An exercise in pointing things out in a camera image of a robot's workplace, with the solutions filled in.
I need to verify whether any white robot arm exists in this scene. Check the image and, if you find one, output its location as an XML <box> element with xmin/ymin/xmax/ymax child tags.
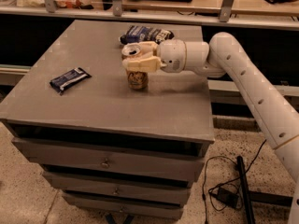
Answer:
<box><xmin>121</xmin><ymin>33</ymin><xmax>299</xmax><ymax>185</ymax></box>

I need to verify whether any grey drawer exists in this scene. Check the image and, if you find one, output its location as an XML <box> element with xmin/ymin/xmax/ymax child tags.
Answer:
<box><xmin>62</xmin><ymin>192</ymin><xmax>183</xmax><ymax>219</ymax></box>
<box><xmin>12</xmin><ymin>138</ymin><xmax>203</xmax><ymax>182</ymax></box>
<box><xmin>43</xmin><ymin>172</ymin><xmax>191</xmax><ymax>206</ymax></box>

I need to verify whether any small dark blue snack packet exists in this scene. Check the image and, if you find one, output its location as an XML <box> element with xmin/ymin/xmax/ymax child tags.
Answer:
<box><xmin>50</xmin><ymin>67</ymin><xmax>91</xmax><ymax>95</ymax></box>

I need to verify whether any middle grey drawer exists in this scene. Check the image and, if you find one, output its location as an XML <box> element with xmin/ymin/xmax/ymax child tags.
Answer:
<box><xmin>43</xmin><ymin>172</ymin><xmax>191</xmax><ymax>206</ymax></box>

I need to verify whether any top grey drawer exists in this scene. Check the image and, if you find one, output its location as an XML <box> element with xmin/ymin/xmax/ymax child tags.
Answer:
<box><xmin>12</xmin><ymin>138</ymin><xmax>203</xmax><ymax>182</ymax></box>

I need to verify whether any bottom grey drawer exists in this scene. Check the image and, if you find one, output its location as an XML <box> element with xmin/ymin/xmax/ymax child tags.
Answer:
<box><xmin>62</xmin><ymin>192</ymin><xmax>183</xmax><ymax>219</ymax></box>

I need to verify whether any dark blue chip bag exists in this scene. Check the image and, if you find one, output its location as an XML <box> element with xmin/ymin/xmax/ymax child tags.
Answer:
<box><xmin>119</xmin><ymin>25</ymin><xmax>175</xmax><ymax>45</ymax></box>

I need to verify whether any grey drawer cabinet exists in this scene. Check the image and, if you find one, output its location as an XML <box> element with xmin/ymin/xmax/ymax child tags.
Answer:
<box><xmin>0</xmin><ymin>19</ymin><xmax>216</xmax><ymax>220</ymax></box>

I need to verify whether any black floor bar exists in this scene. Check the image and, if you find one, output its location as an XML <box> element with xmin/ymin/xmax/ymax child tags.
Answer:
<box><xmin>236</xmin><ymin>156</ymin><xmax>255</xmax><ymax>224</ymax></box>

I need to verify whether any metal railing frame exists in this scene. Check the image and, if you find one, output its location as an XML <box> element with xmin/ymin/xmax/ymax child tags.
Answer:
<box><xmin>0</xmin><ymin>0</ymin><xmax>299</xmax><ymax>32</ymax></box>

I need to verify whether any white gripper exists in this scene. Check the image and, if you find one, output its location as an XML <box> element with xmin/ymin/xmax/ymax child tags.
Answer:
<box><xmin>121</xmin><ymin>39</ymin><xmax>186</xmax><ymax>73</ymax></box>

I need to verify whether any orange soda can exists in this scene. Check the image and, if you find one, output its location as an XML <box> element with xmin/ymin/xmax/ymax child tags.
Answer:
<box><xmin>121</xmin><ymin>43</ymin><xmax>149</xmax><ymax>90</ymax></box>

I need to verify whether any black power adapter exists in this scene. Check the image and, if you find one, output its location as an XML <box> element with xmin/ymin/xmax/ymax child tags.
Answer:
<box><xmin>217</xmin><ymin>188</ymin><xmax>238</xmax><ymax>208</ymax></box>

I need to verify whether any black power cable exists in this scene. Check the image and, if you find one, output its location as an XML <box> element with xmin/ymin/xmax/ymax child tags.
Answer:
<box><xmin>201</xmin><ymin>138</ymin><xmax>268</xmax><ymax>224</ymax></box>

